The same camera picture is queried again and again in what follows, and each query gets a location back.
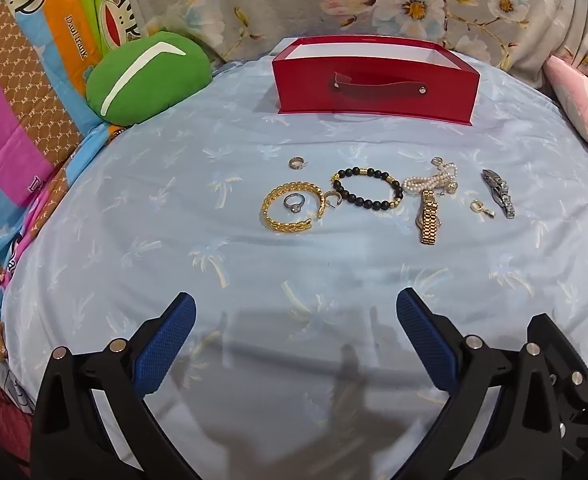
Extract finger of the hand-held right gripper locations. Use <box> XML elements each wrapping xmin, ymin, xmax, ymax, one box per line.
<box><xmin>520</xmin><ymin>312</ymin><xmax>588</xmax><ymax>463</ymax></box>

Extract gold wristwatch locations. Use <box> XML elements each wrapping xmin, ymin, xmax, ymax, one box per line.
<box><xmin>416</xmin><ymin>189</ymin><xmax>443</xmax><ymax>246</ymax></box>

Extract white pearl bracelet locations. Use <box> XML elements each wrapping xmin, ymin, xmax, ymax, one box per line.
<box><xmin>403</xmin><ymin>162</ymin><xmax>460</xmax><ymax>198</ymax></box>

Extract gold chain bracelet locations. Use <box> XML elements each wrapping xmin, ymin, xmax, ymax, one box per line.
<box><xmin>261</xmin><ymin>181</ymin><xmax>325</xmax><ymax>234</ymax></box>

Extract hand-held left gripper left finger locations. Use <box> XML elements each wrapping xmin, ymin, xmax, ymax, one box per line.
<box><xmin>30</xmin><ymin>291</ymin><xmax>197</xmax><ymax>480</ymax></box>

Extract light blue bed sheet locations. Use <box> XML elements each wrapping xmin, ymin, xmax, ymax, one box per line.
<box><xmin>3</xmin><ymin>52</ymin><xmax>588</xmax><ymax>480</ymax></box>

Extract pink plush pillow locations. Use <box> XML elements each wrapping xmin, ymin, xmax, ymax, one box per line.
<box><xmin>544</xmin><ymin>55</ymin><xmax>588</xmax><ymax>150</ymax></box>

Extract green pillow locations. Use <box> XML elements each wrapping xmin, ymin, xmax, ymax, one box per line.
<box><xmin>85</xmin><ymin>31</ymin><xmax>213</xmax><ymax>126</ymax></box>

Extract red cardboard box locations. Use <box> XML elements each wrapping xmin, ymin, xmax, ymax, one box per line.
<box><xmin>272</xmin><ymin>35</ymin><xmax>481</xmax><ymax>127</ymax></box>

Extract colourful cartoon printed blanket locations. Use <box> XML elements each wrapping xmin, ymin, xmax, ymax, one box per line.
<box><xmin>0</xmin><ymin>0</ymin><xmax>147</xmax><ymax>466</ymax></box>

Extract black bead bracelet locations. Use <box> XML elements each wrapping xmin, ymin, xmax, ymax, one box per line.
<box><xmin>331</xmin><ymin>166</ymin><xmax>405</xmax><ymax>211</ymax></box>

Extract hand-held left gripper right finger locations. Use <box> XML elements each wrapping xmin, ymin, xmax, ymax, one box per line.
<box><xmin>396</xmin><ymin>287</ymin><xmax>560</xmax><ymax>480</ymax></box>

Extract grey floral plush blanket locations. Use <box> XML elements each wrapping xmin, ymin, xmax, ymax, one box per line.
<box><xmin>124</xmin><ymin>0</ymin><xmax>588</xmax><ymax>88</ymax></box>

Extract silver wristwatch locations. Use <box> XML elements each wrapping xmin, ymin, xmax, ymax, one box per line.
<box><xmin>482</xmin><ymin>169</ymin><xmax>516</xmax><ymax>220</ymax></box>

